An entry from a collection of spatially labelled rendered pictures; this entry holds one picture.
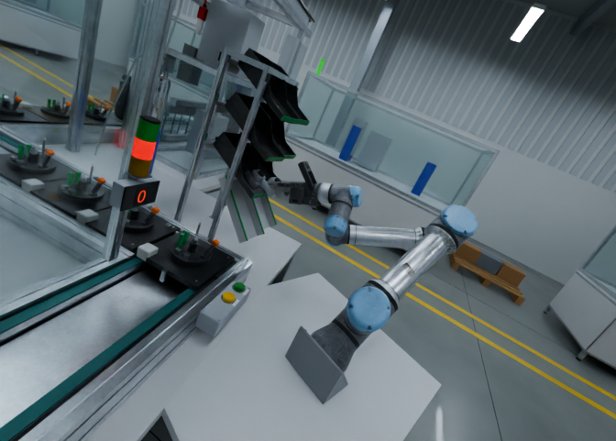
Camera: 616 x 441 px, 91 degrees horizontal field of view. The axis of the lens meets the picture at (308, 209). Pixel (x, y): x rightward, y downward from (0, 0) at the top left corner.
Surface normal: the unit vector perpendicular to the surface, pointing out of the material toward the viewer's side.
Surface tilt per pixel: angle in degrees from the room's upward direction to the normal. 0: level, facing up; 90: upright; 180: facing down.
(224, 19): 90
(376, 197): 90
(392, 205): 90
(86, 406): 0
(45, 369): 0
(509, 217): 90
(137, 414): 0
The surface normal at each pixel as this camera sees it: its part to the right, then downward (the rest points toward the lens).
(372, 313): -0.11, -0.40
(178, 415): 0.39, -0.87
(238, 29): -0.26, 0.23
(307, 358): -0.65, 0.00
